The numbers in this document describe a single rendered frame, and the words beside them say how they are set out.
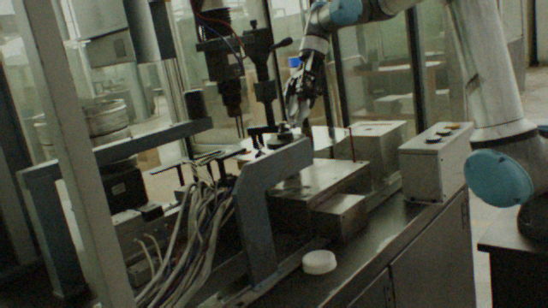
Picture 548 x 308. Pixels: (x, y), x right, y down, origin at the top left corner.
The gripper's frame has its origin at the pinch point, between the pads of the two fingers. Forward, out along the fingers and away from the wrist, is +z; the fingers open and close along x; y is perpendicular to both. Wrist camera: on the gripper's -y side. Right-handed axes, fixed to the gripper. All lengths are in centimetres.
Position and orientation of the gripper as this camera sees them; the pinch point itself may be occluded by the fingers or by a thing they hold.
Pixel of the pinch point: (292, 125)
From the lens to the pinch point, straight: 123.7
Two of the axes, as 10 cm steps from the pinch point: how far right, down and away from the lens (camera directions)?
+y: 3.7, -0.5, -9.3
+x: 9.0, 2.7, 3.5
